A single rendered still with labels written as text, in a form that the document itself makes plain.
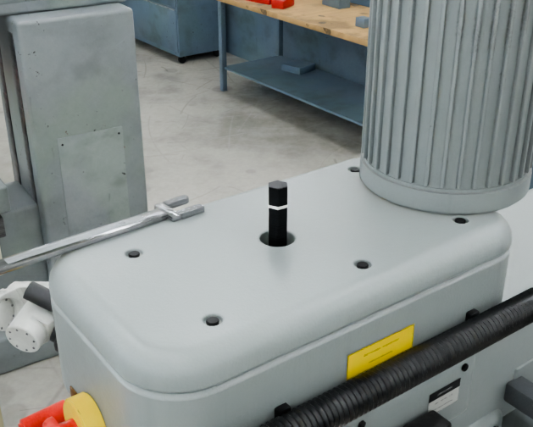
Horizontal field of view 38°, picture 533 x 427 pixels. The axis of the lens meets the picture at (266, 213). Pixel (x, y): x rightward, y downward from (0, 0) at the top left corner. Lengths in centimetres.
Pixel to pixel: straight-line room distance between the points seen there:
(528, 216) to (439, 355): 44
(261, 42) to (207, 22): 62
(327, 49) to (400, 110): 645
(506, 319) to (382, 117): 26
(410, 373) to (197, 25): 759
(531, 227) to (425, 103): 39
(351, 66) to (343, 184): 617
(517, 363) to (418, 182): 31
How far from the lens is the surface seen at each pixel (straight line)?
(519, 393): 106
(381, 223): 85
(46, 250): 81
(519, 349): 105
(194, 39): 828
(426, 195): 87
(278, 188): 78
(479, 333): 85
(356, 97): 651
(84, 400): 78
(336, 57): 722
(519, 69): 85
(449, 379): 94
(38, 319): 142
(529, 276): 106
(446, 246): 82
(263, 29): 806
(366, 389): 75
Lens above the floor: 228
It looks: 27 degrees down
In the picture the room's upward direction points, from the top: straight up
